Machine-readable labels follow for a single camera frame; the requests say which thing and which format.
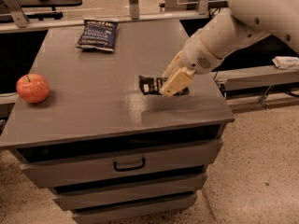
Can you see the white crumpled cloth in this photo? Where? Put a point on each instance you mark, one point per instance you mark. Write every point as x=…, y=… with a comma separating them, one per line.
x=286, y=63

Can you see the blue vinegar chip bag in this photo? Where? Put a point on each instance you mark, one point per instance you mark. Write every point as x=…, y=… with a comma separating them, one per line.
x=99, y=35

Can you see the black rxbar chocolate wrapper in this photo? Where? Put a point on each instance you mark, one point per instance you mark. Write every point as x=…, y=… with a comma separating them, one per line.
x=153, y=85

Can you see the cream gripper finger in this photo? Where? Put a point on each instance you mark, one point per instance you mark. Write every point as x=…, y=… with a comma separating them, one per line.
x=173, y=68
x=177, y=79

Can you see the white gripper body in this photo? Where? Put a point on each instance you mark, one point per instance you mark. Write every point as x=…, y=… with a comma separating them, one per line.
x=196, y=56

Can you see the red apple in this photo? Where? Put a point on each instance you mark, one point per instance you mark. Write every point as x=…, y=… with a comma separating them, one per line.
x=33, y=88

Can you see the grey drawer cabinet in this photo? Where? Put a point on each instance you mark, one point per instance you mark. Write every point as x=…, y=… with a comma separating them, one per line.
x=96, y=114

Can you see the black drawer handle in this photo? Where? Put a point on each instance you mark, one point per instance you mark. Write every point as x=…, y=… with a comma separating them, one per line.
x=129, y=165

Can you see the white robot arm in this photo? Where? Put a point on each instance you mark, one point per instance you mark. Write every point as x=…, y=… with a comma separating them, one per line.
x=240, y=25

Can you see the dark background table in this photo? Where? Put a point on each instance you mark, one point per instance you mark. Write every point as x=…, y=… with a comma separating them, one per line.
x=50, y=4

